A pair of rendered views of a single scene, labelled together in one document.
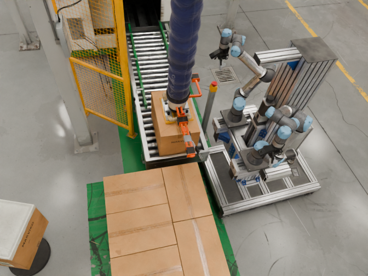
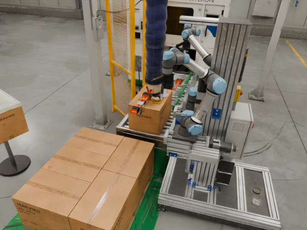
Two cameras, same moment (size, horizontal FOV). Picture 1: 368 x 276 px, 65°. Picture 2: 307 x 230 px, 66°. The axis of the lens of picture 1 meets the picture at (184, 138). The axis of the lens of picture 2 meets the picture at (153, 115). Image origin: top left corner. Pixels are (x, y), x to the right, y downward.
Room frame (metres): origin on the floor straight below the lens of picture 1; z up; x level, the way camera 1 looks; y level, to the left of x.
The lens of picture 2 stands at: (-0.22, -1.54, 2.39)
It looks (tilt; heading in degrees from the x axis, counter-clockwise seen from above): 32 degrees down; 37
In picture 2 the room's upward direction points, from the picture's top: 2 degrees clockwise
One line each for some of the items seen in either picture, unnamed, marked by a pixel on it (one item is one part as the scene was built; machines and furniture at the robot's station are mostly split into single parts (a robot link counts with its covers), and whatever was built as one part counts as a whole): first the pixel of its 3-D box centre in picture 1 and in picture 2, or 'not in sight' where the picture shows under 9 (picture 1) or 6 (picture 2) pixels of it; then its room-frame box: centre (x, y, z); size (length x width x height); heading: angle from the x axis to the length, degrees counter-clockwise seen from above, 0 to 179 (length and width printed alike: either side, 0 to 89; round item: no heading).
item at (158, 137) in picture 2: (178, 156); (141, 133); (1.61, 0.03, 0.58); 0.70 x 0.03 x 0.06; 111
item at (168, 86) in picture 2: (275, 148); (167, 80); (1.15, -0.62, 1.66); 0.09 x 0.08 x 0.12; 114
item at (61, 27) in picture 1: (64, 36); (98, 28); (1.99, 1.15, 1.62); 0.20 x 0.05 x 0.30; 21
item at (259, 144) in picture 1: (260, 149); (187, 118); (1.44, -0.67, 1.20); 0.13 x 0.12 x 0.14; 54
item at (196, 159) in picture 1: (177, 161); (141, 140); (1.61, 0.03, 0.48); 0.70 x 0.03 x 0.15; 111
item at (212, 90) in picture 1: (206, 114); not in sight; (2.33, -0.24, 0.50); 0.07 x 0.07 x 1.00; 21
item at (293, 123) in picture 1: (288, 124); (180, 58); (1.23, -0.66, 1.82); 0.11 x 0.11 x 0.08; 54
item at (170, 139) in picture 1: (173, 122); (151, 109); (1.93, 0.14, 0.75); 0.60 x 0.40 x 0.40; 20
